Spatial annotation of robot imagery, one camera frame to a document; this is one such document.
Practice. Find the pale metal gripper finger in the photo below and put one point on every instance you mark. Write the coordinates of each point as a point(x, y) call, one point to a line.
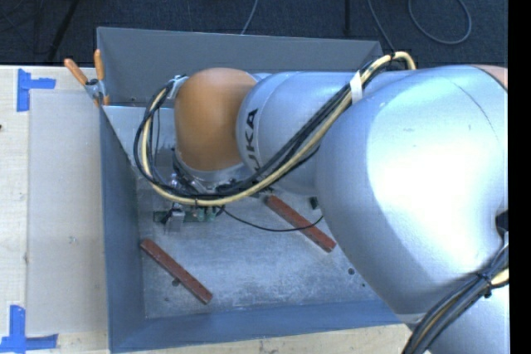
point(175, 221)

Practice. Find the red-brown flat block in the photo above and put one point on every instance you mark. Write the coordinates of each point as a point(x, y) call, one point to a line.
point(176, 270)
point(299, 222)

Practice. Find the grey metal bin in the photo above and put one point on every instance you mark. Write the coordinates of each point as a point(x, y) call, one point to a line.
point(257, 269)

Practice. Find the pale wood flat board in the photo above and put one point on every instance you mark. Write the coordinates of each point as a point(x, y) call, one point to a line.
point(66, 219)

